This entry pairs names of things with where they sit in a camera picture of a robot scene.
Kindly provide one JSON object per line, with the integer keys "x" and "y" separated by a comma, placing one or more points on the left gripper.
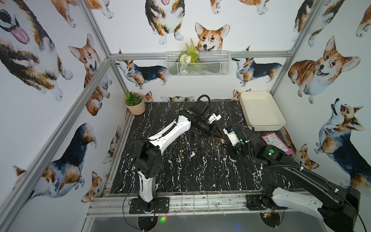
{"x": 211, "y": 129}

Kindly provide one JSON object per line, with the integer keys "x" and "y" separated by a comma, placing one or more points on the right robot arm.
{"x": 336, "y": 206}

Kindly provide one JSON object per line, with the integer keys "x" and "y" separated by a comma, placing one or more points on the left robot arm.
{"x": 148, "y": 156}

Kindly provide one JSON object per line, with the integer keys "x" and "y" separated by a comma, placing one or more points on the pink printed card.
{"x": 273, "y": 139}

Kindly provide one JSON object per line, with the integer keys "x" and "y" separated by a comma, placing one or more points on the cream rectangular tray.
{"x": 261, "y": 111}

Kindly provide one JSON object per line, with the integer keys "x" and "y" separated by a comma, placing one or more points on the fern and white flower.
{"x": 189, "y": 59}

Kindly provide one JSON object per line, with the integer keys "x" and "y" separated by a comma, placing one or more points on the potted green plant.
{"x": 135, "y": 103}

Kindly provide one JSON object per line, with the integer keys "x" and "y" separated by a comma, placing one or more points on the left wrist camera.
{"x": 213, "y": 118}

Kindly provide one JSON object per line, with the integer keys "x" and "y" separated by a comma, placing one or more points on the white wire basket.
{"x": 206, "y": 64}

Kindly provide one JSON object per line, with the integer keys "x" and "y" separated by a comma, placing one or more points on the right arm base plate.
{"x": 255, "y": 202}

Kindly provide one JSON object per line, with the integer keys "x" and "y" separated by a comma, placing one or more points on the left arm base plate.
{"x": 157, "y": 205}

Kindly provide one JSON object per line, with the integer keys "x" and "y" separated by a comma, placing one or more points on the aluminium front rail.
{"x": 178, "y": 205}

